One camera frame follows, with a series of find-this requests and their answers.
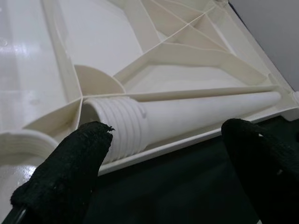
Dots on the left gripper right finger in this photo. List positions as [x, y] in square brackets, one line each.
[268, 168]

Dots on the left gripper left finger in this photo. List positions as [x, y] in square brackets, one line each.
[65, 168]

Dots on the white plastic table leg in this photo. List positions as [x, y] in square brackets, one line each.
[187, 116]

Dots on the black tablecloth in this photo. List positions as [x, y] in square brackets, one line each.
[175, 191]

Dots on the white plastic table top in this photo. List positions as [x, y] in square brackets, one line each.
[187, 79]

